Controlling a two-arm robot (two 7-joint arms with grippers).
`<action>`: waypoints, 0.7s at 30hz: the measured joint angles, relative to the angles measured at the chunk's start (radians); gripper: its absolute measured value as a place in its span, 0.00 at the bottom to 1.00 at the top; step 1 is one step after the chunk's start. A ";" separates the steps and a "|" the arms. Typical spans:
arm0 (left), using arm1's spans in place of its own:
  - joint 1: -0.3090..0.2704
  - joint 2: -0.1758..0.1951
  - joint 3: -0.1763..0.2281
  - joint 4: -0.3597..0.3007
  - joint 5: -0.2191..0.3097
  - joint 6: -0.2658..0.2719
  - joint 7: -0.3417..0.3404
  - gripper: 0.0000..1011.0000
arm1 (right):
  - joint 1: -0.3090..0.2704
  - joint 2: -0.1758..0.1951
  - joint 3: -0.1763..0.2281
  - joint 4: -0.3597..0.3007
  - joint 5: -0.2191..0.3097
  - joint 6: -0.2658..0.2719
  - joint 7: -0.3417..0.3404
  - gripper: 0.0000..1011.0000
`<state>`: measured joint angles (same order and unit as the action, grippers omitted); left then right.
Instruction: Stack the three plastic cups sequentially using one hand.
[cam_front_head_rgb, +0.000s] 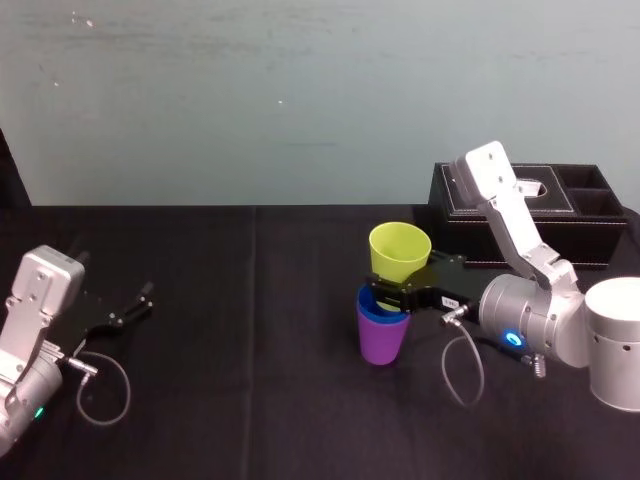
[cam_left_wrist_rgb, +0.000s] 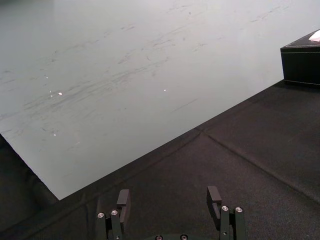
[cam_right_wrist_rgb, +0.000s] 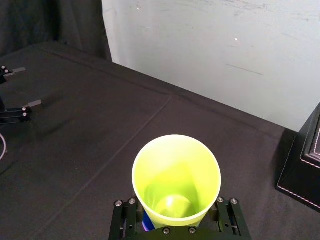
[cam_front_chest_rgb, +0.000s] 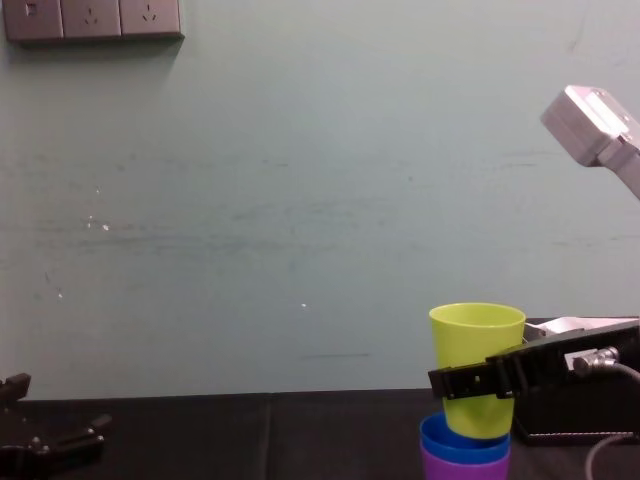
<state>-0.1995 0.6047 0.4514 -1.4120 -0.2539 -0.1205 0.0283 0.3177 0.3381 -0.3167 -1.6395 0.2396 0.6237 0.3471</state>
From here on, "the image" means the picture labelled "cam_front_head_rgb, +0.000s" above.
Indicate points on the green plastic cup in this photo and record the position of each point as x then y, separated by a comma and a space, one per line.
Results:
397, 252

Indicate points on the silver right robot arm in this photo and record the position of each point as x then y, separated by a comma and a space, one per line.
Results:
530, 315

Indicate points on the blue plastic cup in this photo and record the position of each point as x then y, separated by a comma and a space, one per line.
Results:
367, 309

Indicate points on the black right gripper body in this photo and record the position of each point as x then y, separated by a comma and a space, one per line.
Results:
450, 287

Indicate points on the dark panel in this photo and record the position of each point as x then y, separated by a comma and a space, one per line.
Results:
11, 175

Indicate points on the black table cloth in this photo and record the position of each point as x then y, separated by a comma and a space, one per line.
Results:
260, 380

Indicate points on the black leather organizer box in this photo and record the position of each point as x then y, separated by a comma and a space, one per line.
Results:
575, 235

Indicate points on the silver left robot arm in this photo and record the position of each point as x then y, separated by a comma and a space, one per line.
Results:
35, 300

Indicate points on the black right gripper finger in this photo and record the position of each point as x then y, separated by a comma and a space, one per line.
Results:
447, 259
395, 297

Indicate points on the purple plastic cup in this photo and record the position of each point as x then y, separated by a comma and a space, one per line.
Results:
380, 342

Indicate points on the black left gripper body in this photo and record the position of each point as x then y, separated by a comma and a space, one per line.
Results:
95, 315

